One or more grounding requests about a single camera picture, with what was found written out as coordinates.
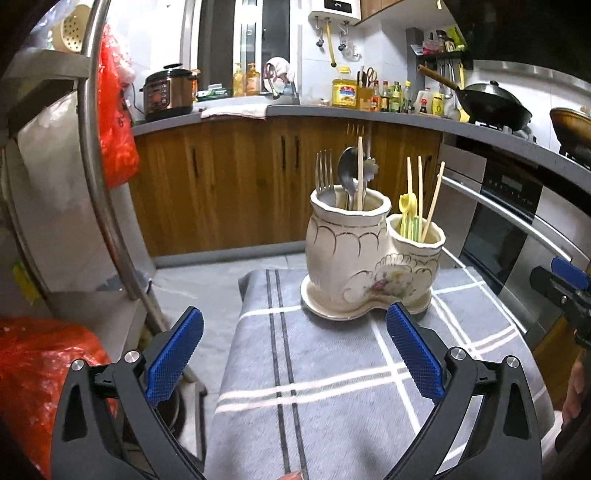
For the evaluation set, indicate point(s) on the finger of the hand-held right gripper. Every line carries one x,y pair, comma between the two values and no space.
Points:
570,273

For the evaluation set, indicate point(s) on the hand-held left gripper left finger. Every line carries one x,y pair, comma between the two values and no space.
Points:
175,355

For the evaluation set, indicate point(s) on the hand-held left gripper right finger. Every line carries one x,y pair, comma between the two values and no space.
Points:
414,355

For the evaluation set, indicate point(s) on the white ceramic utensil holder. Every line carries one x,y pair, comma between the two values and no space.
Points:
341,258

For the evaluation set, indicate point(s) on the yellow green plastic fork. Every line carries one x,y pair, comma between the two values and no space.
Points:
417,227

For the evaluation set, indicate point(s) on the wooden chopstick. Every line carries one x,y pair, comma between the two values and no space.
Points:
420,184
436,191
360,157
409,177

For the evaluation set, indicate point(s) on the flower-shaped metal spoon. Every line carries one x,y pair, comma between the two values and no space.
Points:
371,168

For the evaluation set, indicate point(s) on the silver fork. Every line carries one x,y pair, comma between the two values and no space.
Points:
324,177

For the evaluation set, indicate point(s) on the golden fork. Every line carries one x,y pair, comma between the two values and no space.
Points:
355,131

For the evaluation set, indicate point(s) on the person's right hand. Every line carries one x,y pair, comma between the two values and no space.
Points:
579,390

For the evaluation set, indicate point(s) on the person's left hand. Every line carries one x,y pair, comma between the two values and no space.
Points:
292,476

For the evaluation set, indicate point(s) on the grey plaid tablecloth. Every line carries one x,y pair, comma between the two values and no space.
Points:
332,360

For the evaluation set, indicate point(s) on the stainless steel oven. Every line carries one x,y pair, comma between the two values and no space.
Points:
503,217

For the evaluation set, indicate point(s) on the brown frying pan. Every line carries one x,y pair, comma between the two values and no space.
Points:
572,127

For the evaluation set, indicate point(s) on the yellow green plastic spoon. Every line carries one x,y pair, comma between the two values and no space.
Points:
405,204

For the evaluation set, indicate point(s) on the wooden kitchen cabinets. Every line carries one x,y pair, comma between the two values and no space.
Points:
231,184

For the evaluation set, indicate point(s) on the black wok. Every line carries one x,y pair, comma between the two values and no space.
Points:
494,104

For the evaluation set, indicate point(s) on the curved metal pole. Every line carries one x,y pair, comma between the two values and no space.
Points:
99,175

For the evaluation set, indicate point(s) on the silver spoon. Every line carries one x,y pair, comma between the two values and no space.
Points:
347,170

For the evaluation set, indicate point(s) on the hanging red plastic bag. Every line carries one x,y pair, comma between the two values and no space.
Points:
115,134

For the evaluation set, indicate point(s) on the row of sauce bottles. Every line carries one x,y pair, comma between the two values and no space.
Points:
406,101

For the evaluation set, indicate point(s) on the black range hood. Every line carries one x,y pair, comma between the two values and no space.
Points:
521,27

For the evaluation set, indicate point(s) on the white dish cloth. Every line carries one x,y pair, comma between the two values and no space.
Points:
235,110

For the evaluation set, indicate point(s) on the grey kitchen countertop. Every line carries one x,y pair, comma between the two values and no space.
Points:
314,112

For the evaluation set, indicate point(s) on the wooden knife block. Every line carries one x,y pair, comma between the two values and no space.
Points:
364,97

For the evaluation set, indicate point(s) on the brown rice cooker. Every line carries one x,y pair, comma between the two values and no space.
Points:
166,92

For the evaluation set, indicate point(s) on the green box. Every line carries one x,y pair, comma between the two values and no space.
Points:
213,93

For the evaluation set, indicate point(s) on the yellow cooking oil bottle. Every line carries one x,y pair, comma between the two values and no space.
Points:
344,92

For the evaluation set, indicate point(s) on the metal kitchen faucet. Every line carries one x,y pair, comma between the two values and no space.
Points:
288,94

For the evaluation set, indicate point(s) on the pink cloth on faucet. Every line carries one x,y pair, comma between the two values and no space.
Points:
281,68

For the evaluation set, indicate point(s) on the yellow colander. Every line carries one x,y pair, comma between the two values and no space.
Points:
74,32

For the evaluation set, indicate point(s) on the white water heater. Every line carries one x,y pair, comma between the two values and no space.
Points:
334,11

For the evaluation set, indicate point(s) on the wall spice rack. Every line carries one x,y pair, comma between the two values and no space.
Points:
436,48

